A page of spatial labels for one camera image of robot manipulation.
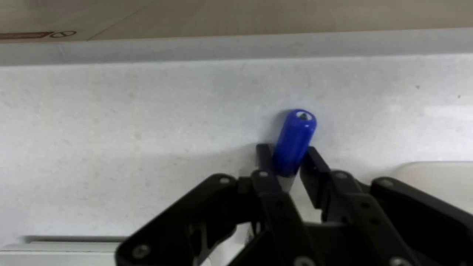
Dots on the white bowl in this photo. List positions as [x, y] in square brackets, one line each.
[439, 181]

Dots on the blue marker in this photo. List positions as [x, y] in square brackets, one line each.
[294, 142]

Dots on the cardboard box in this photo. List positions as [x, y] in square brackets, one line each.
[37, 22]

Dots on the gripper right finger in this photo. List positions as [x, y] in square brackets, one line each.
[369, 210]

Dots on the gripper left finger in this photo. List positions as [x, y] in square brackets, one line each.
[266, 207]

